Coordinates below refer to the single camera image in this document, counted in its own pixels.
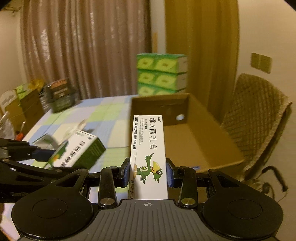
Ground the white ointment box green bird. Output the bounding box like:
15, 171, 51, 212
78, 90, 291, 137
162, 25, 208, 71
129, 115, 168, 200

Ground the green and white medicine box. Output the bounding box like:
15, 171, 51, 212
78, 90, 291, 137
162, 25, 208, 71
44, 130, 106, 170

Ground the brown cardboard box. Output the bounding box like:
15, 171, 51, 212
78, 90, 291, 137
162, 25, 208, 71
130, 93, 244, 173

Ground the checkered tablecloth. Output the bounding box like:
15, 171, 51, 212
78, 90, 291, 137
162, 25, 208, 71
24, 95, 132, 173

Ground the brown paper bag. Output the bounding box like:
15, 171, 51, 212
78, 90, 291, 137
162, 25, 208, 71
5, 90, 44, 135

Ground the dark green food container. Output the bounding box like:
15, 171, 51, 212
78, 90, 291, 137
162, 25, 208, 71
44, 78, 79, 113

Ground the quilted brown chair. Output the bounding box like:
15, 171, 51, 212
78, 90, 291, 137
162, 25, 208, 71
222, 73, 292, 181

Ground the green tissue pack stack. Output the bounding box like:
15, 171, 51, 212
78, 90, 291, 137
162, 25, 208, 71
137, 53, 188, 96

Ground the brown curtain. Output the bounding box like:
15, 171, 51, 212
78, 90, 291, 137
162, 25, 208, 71
21, 1, 151, 99

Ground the wall switch plate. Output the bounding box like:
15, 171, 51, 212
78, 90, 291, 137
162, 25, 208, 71
250, 53, 273, 74

